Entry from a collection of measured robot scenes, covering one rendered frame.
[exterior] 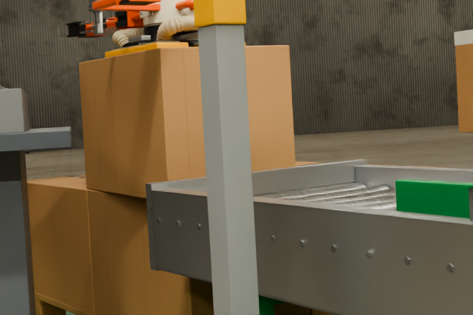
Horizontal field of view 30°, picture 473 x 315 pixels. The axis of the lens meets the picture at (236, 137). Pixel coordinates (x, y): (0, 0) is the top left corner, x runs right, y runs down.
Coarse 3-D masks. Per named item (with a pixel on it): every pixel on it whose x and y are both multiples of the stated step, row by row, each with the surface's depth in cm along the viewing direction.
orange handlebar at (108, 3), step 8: (104, 0) 234; (112, 0) 230; (192, 0) 246; (96, 8) 240; (104, 8) 242; (112, 8) 243; (120, 8) 245; (128, 8) 246; (136, 8) 247; (144, 8) 249; (152, 8) 250; (192, 8) 252; (136, 16) 272; (112, 24) 288
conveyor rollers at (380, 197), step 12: (300, 192) 232; (312, 192) 233; (324, 192) 235; (336, 192) 227; (348, 192) 228; (360, 192) 230; (372, 192) 222; (384, 192) 223; (336, 204) 203; (348, 204) 204; (360, 204) 206; (372, 204) 198; (384, 204) 199
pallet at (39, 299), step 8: (40, 296) 315; (40, 304) 317; (48, 304) 319; (56, 304) 303; (64, 304) 298; (40, 312) 317; (48, 312) 319; (56, 312) 320; (64, 312) 322; (72, 312) 292; (80, 312) 287; (88, 312) 283
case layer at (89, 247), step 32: (32, 192) 315; (64, 192) 292; (96, 192) 271; (32, 224) 317; (64, 224) 294; (96, 224) 273; (128, 224) 255; (32, 256) 319; (64, 256) 295; (96, 256) 274; (128, 256) 257; (64, 288) 297; (96, 288) 276; (128, 288) 258; (160, 288) 242; (192, 288) 230
